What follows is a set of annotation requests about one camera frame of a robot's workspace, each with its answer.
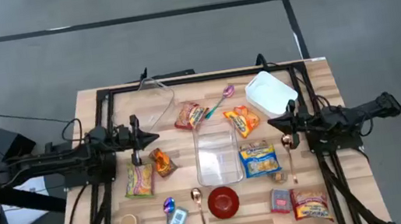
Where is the red grey small box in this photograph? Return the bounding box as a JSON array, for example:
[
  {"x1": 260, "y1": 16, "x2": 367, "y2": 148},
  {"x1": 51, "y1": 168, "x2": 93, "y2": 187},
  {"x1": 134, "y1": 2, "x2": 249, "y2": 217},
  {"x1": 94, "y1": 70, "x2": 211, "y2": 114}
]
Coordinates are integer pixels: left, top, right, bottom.
[{"x1": 266, "y1": 186, "x2": 294, "y2": 217}]

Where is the clear plastic bin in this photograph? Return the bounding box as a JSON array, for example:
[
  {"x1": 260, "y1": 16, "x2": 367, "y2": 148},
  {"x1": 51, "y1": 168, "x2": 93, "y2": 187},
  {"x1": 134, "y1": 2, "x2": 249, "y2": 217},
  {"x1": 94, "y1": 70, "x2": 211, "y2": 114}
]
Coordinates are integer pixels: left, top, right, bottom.
[
  {"x1": 104, "y1": 75, "x2": 181, "y2": 139},
  {"x1": 189, "y1": 118, "x2": 246, "y2": 189}
]

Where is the orange brown snack packet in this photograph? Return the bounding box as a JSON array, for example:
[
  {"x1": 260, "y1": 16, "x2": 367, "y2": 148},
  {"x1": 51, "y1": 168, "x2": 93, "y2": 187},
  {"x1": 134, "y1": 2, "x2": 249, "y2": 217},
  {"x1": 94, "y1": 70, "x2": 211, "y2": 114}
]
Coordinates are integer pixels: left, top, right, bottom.
[{"x1": 147, "y1": 145, "x2": 180, "y2": 180}]

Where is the orange ramen packet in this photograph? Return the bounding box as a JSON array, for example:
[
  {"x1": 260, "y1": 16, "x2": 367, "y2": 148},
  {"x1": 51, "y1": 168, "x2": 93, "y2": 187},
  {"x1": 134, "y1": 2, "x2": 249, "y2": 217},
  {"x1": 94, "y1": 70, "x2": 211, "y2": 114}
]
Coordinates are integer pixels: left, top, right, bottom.
[{"x1": 222, "y1": 103, "x2": 264, "y2": 142}]

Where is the black bar behind table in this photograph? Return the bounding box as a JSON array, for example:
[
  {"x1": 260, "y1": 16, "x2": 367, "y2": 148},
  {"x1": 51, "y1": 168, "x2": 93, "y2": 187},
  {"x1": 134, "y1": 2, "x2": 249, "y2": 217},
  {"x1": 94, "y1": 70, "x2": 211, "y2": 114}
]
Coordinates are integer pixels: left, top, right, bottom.
[{"x1": 147, "y1": 68, "x2": 196, "y2": 82}]

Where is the pink teal spoon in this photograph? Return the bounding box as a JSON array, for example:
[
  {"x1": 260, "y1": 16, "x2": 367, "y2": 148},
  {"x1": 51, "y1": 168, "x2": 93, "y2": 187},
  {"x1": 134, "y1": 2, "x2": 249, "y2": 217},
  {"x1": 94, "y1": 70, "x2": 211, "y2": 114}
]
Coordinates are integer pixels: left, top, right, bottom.
[{"x1": 200, "y1": 84, "x2": 240, "y2": 121}]

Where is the green pink ramen packet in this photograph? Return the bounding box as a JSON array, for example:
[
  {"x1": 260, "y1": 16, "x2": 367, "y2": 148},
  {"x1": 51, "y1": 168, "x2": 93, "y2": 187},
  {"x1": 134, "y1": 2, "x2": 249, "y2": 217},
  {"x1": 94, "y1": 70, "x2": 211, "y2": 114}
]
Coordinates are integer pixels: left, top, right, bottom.
[{"x1": 120, "y1": 159, "x2": 158, "y2": 201}]

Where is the red black bowl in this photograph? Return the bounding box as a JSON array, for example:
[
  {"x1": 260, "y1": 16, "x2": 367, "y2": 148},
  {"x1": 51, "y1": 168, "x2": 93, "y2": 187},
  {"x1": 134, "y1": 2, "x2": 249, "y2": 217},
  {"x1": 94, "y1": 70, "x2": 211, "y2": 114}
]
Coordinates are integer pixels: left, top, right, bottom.
[{"x1": 205, "y1": 184, "x2": 243, "y2": 222}]

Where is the white plastic bin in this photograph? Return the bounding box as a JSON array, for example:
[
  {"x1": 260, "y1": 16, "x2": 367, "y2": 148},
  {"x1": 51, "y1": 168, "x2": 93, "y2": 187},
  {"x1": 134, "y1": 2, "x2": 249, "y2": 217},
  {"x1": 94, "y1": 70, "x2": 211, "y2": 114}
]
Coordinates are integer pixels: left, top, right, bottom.
[{"x1": 241, "y1": 66, "x2": 303, "y2": 124}]

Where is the rose gold spoon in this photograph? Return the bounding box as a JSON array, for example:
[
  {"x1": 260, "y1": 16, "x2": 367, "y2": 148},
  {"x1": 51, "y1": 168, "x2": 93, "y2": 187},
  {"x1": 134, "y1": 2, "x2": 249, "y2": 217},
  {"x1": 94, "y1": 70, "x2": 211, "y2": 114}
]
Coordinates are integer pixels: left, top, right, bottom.
[
  {"x1": 280, "y1": 133, "x2": 300, "y2": 186},
  {"x1": 189, "y1": 186, "x2": 210, "y2": 224}
]

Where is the blue ramen packet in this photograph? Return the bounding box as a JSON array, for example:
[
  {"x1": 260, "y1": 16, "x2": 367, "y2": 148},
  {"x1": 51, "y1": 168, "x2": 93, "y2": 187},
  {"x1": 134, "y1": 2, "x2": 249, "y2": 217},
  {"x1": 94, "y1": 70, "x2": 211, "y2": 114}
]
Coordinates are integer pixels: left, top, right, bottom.
[{"x1": 237, "y1": 138, "x2": 284, "y2": 180}]

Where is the white paper sheet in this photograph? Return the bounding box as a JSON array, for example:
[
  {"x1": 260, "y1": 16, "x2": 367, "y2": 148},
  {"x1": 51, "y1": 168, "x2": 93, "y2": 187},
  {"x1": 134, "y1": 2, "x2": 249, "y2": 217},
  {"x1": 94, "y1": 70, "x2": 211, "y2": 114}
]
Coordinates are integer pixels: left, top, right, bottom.
[{"x1": 0, "y1": 174, "x2": 55, "y2": 224}]

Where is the black box white lettering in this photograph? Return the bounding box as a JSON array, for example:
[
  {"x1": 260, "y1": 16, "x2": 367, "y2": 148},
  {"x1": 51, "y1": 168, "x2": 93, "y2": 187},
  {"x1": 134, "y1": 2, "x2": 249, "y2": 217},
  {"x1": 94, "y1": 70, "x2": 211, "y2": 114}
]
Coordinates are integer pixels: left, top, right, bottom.
[{"x1": 0, "y1": 119, "x2": 41, "y2": 181}]

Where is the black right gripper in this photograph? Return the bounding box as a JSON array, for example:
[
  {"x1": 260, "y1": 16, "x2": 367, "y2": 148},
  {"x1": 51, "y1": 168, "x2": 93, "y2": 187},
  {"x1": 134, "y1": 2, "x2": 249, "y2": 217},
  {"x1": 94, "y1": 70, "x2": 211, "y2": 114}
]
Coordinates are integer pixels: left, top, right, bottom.
[{"x1": 264, "y1": 97, "x2": 311, "y2": 153}]

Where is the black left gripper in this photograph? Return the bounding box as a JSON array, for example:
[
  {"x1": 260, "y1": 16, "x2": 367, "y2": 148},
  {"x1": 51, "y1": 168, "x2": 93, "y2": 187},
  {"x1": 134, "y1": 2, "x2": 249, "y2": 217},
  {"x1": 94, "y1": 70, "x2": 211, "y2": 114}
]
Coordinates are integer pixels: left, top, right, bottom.
[{"x1": 113, "y1": 111, "x2": 164, "y2": 170}]

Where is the black metal frame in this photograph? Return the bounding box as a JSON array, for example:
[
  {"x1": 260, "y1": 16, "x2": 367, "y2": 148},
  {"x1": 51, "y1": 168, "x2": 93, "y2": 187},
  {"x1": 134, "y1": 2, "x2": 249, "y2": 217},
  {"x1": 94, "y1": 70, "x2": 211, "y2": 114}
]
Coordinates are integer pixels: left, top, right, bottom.
[{"x1": 31, "y1": 49, "x2": 396, "y2": 224}]

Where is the black cable clip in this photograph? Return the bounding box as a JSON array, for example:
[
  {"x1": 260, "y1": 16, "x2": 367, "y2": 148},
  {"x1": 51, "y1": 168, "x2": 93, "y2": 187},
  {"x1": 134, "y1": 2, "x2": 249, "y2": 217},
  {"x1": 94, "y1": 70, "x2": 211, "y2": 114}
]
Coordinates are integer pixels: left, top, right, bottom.
[
  {"x1": 254, "y1": 51, "x2": 277, "y2": 69},
  {"x1": 138, "y1": 67, "x2": 150, "y2": 82}
]

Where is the tan lid can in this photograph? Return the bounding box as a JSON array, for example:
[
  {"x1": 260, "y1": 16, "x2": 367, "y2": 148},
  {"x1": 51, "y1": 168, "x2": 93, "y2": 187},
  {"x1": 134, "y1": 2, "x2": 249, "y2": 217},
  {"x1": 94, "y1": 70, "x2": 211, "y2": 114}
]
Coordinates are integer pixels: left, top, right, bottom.
[{"x1": 118, "y1": 212, "x2": 142, "y2": 224}]

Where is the thin black floor cable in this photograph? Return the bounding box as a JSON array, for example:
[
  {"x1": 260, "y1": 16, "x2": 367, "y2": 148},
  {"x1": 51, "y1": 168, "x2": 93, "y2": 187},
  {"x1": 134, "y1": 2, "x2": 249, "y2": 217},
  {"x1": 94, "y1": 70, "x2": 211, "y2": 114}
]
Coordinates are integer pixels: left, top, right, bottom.
[{"x1": 0, "y1": 100, "x2": 86, "y2": 153}]

